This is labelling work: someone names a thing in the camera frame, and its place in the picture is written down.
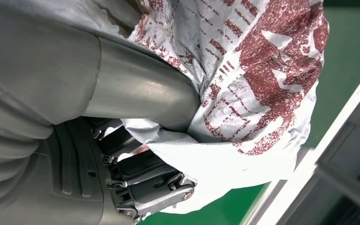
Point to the grey glass-door cabinets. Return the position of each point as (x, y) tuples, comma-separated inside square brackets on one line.
[(354, 186)]

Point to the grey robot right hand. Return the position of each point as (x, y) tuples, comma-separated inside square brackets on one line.
[(59, 77)]

